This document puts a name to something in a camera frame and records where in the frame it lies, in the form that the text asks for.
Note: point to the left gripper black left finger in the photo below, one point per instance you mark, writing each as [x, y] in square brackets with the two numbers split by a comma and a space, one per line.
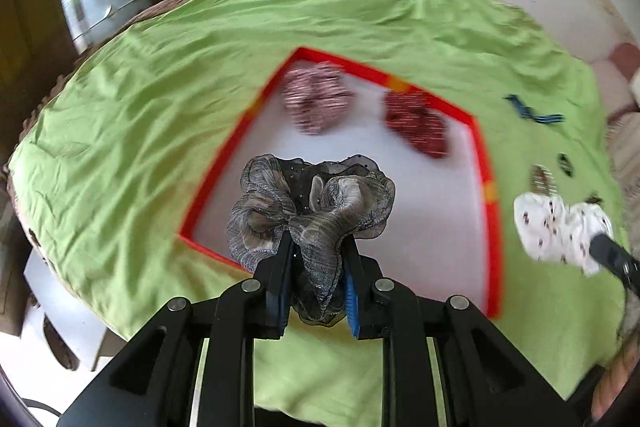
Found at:
[256, 308]

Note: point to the dark red dotted scrunchie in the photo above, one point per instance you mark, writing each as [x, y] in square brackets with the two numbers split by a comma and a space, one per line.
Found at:
[409, 115]

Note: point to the blue striped strap watch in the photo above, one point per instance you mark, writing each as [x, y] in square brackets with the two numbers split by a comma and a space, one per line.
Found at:
[526, 112]

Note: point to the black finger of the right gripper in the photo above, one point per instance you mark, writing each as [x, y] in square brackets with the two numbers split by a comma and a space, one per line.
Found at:
[617, 260]

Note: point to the green bed sheet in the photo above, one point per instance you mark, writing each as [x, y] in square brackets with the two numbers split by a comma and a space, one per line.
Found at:
[105, 177]

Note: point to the grey organza scrunchie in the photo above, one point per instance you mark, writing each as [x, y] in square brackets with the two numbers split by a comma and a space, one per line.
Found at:
[318, 205]

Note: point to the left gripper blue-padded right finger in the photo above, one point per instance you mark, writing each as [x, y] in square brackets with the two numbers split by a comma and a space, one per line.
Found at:
[378, 307]

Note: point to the white dotted scrunchie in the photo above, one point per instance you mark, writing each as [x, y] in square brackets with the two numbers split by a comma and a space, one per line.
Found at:
[553, 232]

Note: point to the red-rimmed white tray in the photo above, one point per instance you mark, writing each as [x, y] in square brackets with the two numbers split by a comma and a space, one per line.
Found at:
[443, 236]

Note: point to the pink checked scrunchie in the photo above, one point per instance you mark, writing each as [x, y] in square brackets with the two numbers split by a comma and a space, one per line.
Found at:
[316, 97]

